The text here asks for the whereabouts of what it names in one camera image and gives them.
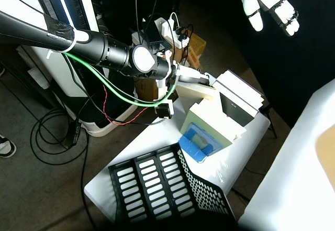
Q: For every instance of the grey device box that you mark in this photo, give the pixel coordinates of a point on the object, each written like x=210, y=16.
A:
x=138, y=38

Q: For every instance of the green book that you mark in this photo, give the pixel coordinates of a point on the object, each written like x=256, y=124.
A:
x=188, y=121

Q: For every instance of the cream spine book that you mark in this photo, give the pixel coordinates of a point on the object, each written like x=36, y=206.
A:
x=239, y=89

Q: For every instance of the black mesh file organizer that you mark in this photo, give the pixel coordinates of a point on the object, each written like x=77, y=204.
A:
x=222, y=210

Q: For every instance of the white robot body column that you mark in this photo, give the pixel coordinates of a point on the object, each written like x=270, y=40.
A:
x=60, y=84

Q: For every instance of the black tripod stand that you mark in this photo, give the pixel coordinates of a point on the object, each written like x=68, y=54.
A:
x=269, y=118

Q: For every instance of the black Century book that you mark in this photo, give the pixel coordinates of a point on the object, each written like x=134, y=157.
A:
x=243, y=84

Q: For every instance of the black power adapter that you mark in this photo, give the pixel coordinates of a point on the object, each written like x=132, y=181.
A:
x=153, y=33

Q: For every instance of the tan flat board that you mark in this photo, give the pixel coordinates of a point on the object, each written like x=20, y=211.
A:
x=327, y=149

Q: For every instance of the beige book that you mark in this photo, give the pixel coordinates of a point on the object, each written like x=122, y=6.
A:
x=193, y=92

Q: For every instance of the white plug charger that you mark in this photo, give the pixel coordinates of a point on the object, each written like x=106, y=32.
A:
x=167, y=29

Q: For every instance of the white Fashionista book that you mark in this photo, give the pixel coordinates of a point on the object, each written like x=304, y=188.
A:
x=236, y=94

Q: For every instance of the white power strip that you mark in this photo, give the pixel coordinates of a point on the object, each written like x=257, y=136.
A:
x=157, y=22

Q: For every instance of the person's shoe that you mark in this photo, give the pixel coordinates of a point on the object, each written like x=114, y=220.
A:
x=6, y=147

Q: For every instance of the black floor power strip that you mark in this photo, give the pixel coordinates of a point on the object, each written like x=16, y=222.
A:
x=74, y=134

